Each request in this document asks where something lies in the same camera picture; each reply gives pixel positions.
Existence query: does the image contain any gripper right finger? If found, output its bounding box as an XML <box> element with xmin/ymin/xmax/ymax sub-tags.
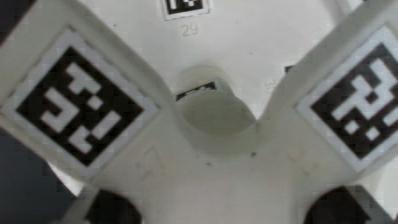
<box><xmin>302</xmin><ymin>184</ymin><xmax>398</xmax><ymax>224</ymax></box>

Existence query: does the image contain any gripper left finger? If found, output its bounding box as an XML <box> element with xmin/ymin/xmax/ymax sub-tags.
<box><xmin>59</xmin><ymin>186</ymin><xmax>142</xmax><ymax>224</ymax></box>

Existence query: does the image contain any white cross table base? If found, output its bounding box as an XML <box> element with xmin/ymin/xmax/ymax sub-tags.
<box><xmin>0</xmin><ymin>0</ymin><xmax>398</xmax><ymax>224</ymax></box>

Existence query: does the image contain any white round table top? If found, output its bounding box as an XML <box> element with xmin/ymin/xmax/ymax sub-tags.
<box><xmin>46</xmin><ymin>0</ymin><xmax>398</xmax><ymax>198</ymax></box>

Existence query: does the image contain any white cylindrical table leg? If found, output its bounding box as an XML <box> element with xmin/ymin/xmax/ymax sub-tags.
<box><xmin>172</xmin><ymin>66</ymin><xmax>256</xmax><ymax>136</ymax></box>

